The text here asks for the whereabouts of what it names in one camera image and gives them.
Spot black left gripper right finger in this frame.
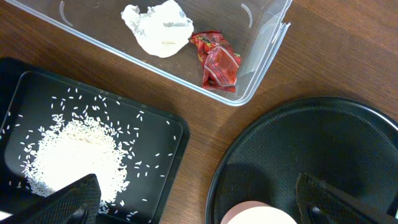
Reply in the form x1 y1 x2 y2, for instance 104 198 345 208
295 173 397 223

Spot small pink bowl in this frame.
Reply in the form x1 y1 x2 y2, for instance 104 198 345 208
221 201 297 224

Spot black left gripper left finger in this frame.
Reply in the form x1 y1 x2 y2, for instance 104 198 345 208
1 174 101 223

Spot rectangular black tray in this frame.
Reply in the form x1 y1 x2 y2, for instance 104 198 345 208
0 57 191 224

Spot pile of white rice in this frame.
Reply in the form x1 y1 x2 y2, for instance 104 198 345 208
1 87 177 223

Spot crumpled white tissue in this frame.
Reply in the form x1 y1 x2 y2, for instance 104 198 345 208
121 0 194 58

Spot round black tray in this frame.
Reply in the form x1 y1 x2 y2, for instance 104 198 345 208
205 97 397 223

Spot clear plastic waste bin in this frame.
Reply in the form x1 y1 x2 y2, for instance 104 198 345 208
11 0 292 106

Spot red snack wrapper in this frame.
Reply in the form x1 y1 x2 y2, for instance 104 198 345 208
190 30 241 93

